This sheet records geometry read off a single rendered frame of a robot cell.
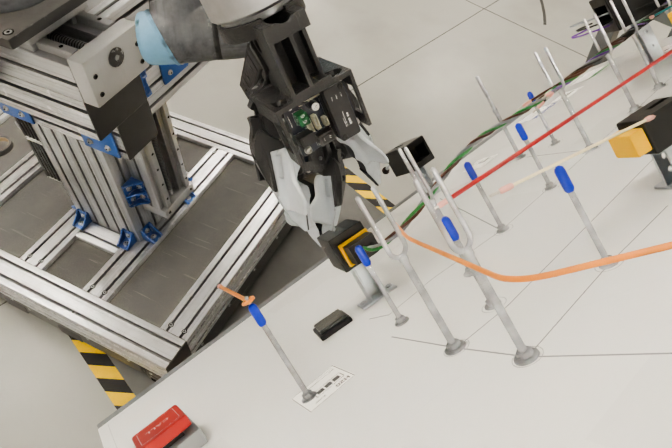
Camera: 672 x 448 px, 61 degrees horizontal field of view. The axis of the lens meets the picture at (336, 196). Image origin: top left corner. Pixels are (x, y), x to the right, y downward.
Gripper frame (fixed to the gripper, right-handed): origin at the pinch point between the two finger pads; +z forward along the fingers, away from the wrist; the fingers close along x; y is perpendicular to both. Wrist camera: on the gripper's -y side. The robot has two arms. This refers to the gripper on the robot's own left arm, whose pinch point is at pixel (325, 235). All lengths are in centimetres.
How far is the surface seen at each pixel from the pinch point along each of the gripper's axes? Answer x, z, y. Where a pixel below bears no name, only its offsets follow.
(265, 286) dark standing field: -83, 26, -87
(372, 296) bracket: 8.8, 6.7, 6.7
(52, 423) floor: -121, 47, -28
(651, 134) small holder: 38.8, -6.1, 9.7
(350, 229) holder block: 9.8, -1.7, 10.2
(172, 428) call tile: -2.3, 12.1, 28.3
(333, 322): 6.4, 7.9, 11.9
